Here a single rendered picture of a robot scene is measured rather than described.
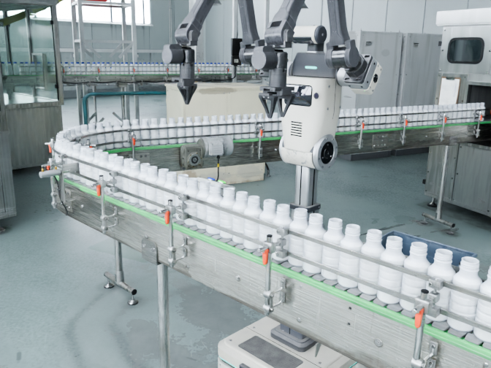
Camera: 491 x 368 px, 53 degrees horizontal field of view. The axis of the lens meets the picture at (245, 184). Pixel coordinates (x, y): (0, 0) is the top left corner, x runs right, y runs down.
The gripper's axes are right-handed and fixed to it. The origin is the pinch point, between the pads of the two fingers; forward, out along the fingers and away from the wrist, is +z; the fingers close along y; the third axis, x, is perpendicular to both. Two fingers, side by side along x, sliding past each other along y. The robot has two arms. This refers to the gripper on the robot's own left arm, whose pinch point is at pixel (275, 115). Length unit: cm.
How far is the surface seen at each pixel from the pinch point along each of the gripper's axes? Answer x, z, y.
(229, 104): 321, 36, 284
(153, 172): 47, 25, -15
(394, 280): -54, 34, -16
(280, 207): -17.1, 24.1, -15.8
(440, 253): -64, 24, -15
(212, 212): 11.7, 32.5, -16.7
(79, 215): 101, 55, -19
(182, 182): 29.7, 26.0, -15.1
